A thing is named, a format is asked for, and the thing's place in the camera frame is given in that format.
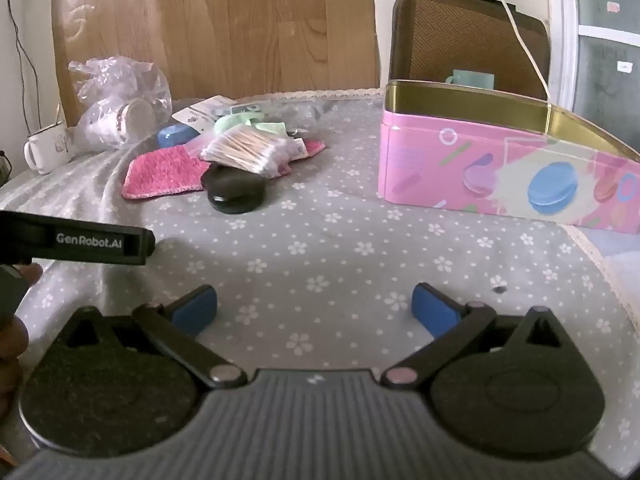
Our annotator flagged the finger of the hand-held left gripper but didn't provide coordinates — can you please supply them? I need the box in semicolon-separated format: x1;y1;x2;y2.
0;210;155;267

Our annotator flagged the grey floral bedsheet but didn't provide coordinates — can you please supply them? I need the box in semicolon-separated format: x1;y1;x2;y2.
0;89;640;480

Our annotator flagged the white enamel mug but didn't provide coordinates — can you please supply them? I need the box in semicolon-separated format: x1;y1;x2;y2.
24;121;73;176

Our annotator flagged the white paper cup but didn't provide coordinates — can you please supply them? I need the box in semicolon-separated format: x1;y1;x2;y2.
97;97;158;143

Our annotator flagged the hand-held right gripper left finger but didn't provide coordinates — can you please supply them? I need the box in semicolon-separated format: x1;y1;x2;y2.
64;284;249;391

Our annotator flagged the green cloth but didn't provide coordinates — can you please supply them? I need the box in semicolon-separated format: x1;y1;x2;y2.
214;111;288;138

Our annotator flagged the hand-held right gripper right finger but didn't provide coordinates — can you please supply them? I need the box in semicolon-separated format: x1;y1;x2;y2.
381;282;573;392

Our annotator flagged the pink fluffy cloth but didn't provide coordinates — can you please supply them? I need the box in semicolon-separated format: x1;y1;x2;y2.
121;139;326;201

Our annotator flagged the cotton swab bag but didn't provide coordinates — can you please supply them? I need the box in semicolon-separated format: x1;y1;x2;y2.
200;127;296;181

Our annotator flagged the clear plastic bag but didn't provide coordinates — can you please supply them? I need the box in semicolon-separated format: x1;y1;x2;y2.
67;56;173;148

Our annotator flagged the pink tin box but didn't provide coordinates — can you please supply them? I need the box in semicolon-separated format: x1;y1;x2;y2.
377;80;640;236

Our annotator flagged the teal plastic cup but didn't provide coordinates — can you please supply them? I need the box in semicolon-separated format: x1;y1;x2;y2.
445;69;496;90

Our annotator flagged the person's left hand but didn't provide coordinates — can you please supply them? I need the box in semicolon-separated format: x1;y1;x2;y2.
0;264;44;418

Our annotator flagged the wooden board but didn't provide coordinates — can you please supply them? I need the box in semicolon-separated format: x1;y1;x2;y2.
50;0;381;126

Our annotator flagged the black round compact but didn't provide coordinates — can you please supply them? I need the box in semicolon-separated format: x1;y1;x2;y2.
201;164;266;215

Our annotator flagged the thin black wire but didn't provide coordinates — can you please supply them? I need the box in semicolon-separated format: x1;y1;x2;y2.
5;0;43;133

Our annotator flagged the blue plastic case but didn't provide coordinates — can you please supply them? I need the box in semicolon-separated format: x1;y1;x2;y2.
157;124;201;149

